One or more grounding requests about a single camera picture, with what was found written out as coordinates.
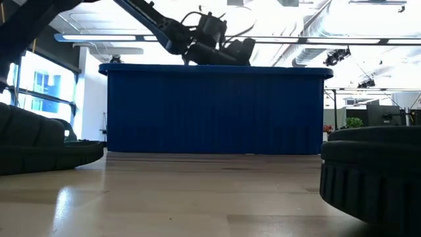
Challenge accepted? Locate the ceiling spotlight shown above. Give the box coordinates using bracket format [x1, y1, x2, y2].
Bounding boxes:
[323, 47, 352, 67]

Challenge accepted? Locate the green potted plant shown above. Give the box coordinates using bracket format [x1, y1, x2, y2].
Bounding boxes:
[345, 116, 364, 130]

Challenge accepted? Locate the window with dark frame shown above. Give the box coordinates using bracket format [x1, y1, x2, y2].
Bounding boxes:
[0, 48, 82, 124]

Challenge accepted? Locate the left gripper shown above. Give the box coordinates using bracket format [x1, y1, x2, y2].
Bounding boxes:
[182, 37, 257, 66]

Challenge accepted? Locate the blue corrugated bin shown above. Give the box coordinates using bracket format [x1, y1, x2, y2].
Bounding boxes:
[98, 63, 334, 156]

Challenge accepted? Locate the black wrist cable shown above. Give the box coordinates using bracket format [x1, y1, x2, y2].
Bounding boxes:
[180, 10, 207, 28]

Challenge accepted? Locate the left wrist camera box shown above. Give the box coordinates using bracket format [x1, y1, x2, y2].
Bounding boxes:
[197, 12, 229, 44]

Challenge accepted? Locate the long ceiling light bar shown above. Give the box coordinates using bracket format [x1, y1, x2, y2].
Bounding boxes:
[53, 32, 421, 47]

